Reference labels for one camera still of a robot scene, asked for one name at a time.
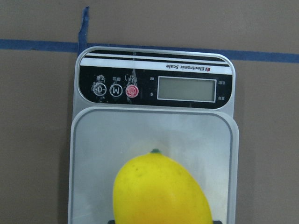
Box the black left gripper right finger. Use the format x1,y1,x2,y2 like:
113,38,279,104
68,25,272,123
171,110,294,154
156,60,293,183
213,220,222,224

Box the yellow mango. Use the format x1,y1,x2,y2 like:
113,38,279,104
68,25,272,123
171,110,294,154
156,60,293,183
113,149,213,224

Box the silver electronic kitchen scale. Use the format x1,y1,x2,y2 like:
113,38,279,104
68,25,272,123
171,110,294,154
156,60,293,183
68,46,239,224

